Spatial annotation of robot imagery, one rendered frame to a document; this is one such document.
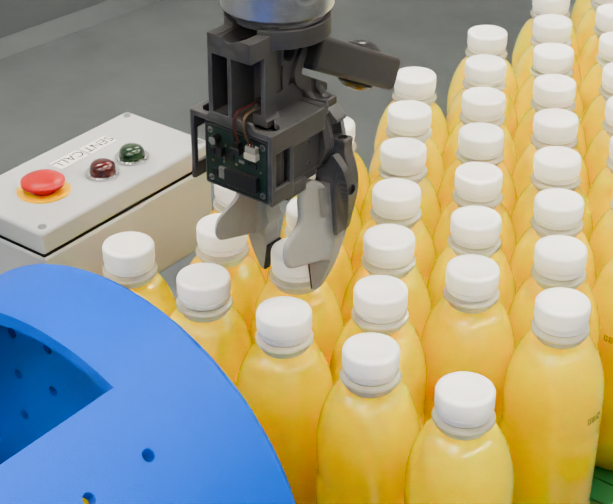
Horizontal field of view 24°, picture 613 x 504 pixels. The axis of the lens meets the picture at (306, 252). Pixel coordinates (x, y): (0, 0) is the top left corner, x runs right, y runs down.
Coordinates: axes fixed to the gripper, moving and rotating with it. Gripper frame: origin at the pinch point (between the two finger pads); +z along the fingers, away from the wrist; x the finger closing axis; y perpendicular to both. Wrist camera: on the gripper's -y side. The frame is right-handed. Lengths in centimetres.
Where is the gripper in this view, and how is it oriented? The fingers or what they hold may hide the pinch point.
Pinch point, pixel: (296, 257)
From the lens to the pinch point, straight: 107.2
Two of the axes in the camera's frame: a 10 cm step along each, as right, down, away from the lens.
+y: -6.1, 4.1, -6.8
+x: 7.9, 3.2, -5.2
